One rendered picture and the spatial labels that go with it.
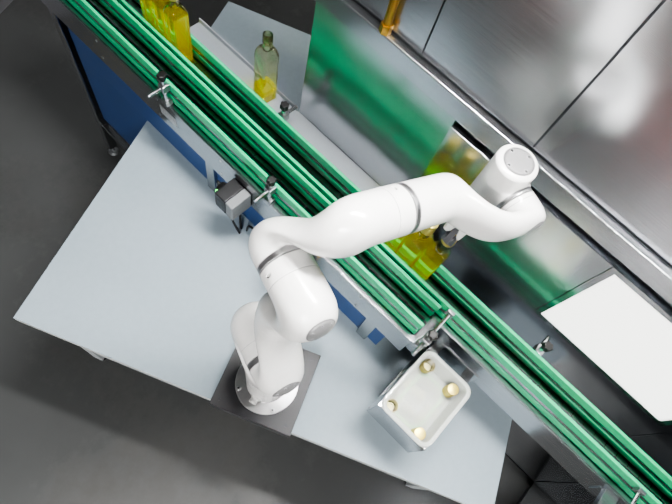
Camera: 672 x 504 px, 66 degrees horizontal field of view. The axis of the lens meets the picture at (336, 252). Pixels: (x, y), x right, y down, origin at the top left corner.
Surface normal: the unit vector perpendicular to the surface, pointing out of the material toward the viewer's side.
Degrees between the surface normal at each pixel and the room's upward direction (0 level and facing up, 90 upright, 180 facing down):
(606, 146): 90
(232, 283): 0
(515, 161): 0
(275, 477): 0
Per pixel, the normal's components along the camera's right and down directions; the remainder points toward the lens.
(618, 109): -0.68, 0.62
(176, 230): 0.16, -0.39
